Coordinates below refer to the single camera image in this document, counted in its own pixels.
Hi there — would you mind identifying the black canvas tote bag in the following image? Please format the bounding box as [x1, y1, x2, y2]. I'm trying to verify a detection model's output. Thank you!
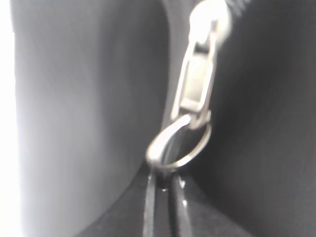
[11, 0, 316, 237]

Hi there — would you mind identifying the silver metal zipper pull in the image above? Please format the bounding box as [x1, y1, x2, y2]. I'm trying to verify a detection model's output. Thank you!
[146, 0, 234, 170]

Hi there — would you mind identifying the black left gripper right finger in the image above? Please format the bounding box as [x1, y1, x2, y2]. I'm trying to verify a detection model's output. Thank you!
[169, 176, 192, 237]

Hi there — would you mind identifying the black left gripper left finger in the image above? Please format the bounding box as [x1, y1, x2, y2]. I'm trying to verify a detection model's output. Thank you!
[142, 168, 170, 237]

